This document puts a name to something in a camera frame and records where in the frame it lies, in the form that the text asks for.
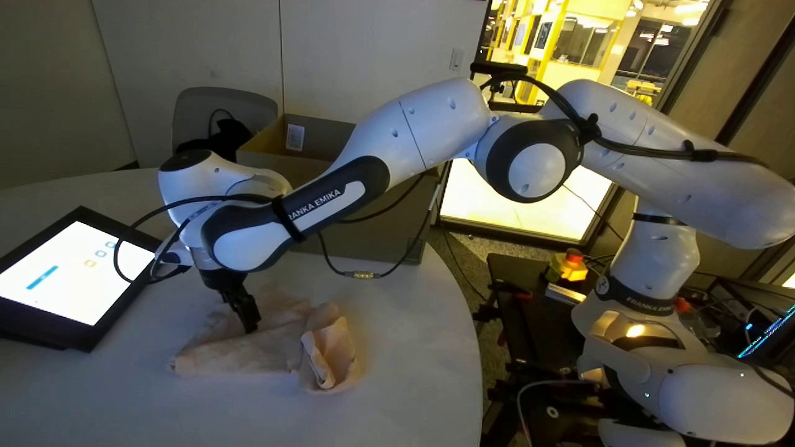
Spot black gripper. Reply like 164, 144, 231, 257
197, 267, 267, 336

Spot beige cloth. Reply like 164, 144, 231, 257
169, 297, 367, 395

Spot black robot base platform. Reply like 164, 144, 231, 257
476, 246, 795, 447

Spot brown cardboard box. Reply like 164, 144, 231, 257
235, 112, 442, 269

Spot emergency stop button box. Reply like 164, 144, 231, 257
558, 249, 595, 285

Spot black bag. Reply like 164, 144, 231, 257
171, 114, 256, 169

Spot black tablet lit screen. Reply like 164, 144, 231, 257
0, 205, 171, 355

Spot grey chair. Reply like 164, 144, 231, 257
169, 85, 281, 172

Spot blue edged screen device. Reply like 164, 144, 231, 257
733, 298, 795, 365

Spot black camera boom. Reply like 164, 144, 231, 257
468, 57, 531, 95

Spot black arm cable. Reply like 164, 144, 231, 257
109, 57, 756, 285

